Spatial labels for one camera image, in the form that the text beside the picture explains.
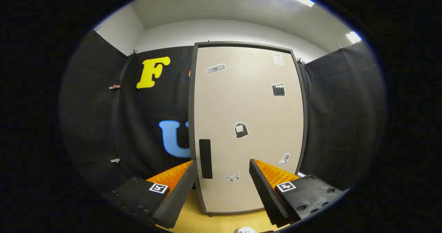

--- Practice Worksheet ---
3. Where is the small ceiling light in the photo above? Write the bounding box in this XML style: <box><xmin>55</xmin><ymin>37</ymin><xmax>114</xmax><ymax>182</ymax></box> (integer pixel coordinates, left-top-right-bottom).
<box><xmin>346</xmin><ymin>31</ymin><xmax>362</xmax><ymax>44</ymax></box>

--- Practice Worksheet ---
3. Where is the black cabinet door handle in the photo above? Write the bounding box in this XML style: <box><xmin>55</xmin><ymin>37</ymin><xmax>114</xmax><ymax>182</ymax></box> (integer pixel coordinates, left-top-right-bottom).
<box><xmin>199</xmin><ymin>139</ymin><xmax>213</xmax><ymax>179</ymax></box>

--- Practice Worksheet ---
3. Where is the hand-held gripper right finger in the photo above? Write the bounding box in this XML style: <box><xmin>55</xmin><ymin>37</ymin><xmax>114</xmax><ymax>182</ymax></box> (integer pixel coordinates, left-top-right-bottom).
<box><xmin>249</xmin><ymin>159</ymin><xmax>346</xmax><ymax>228</ymax></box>

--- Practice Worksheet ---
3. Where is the grey shoe cabinet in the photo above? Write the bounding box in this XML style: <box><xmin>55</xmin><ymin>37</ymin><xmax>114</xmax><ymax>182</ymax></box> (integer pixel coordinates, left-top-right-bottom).
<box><xmin>188</xmin><ymin>41</ymin><xmax>308</xmax><ymax>217</ymax></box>

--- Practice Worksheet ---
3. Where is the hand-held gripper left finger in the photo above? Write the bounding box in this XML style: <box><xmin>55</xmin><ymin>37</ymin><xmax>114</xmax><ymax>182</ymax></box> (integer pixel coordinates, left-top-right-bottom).
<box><xmin>104</xmin><ymin>160</ymin><xmax>198</xmax><ymax>230</ymax></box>

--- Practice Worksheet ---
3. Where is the black backdrop cloth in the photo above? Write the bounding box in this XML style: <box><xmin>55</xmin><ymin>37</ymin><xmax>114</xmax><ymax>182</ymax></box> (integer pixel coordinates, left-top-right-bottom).
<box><xmin>59</xmin><ymin>31</ymin><xmax>385</xmax><ymax>192</ymax></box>

